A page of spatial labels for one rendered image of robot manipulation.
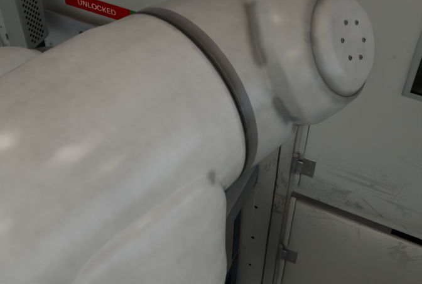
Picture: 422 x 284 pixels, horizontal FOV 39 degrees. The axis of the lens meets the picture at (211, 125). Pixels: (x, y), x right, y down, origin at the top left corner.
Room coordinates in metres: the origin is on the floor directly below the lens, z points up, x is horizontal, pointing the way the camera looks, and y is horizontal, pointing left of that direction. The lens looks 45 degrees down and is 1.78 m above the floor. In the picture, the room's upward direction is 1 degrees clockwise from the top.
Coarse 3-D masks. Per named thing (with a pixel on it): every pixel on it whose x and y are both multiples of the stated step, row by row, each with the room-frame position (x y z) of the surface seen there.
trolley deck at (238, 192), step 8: (256, 168) 0.81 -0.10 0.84; (248, 176) 0.78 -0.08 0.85; (256, 176) 0.81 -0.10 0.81; (232, 184) 0.76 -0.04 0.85; (240, 184) 0.76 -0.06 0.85; (248, 184) 0.77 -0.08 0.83; (232, 192) 0.74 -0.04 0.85; (240, 192) 0.74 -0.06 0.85; (248, 192) 0.77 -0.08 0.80; (232, 200) 0.72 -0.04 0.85; (240, 200) 0.73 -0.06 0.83; (232, 208) 0.70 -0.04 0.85; (240, 208) 0.74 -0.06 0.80; (232, 216) 0.70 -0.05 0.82
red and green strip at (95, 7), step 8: (72, 0) 1.05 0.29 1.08; (80, 0) 1.04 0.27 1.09; (88, 0) 1.03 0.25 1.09; (96, 0) 1.02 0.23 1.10; (80, 8) 1.04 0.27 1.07; (88, 8) 1.03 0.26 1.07; (96, 8) 1.02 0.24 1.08; (104, 8) 1.01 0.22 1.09; (112, 8) 1.01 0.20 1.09; (120, 8) 1.00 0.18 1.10; (112, 16) 1.01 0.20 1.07; (120, 16) 1.00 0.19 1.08
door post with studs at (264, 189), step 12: (276, 156) 0.80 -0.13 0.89; (264, 168) 0.81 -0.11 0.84; (264, 180) 0.81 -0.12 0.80; (264, 192) 0.81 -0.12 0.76; (264, 204) 0.81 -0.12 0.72; (264, 216) 0.80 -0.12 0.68; (252, 228) 0.81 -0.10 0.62; (264, 228) 0.80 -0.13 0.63; (252, 240) 0.81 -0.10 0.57; (264, 240) 0.80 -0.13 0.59; (252, 252) 0.81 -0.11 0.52; (252, 264) 0.81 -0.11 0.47; (252, 276) 0.81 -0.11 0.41
